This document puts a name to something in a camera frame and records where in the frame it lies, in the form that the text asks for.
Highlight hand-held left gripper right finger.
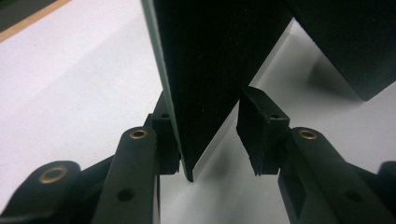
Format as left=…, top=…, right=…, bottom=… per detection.
left=235, top=86, right=323, bottom=177

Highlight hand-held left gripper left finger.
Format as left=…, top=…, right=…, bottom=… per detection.
left=115, top=91, right=182, bottom=175

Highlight black square panel white edges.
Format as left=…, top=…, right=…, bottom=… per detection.
left=140, top=0, right=295, bottom=183

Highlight white table mat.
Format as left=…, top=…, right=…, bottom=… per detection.
left=0, top=0, right=396, bottom=224

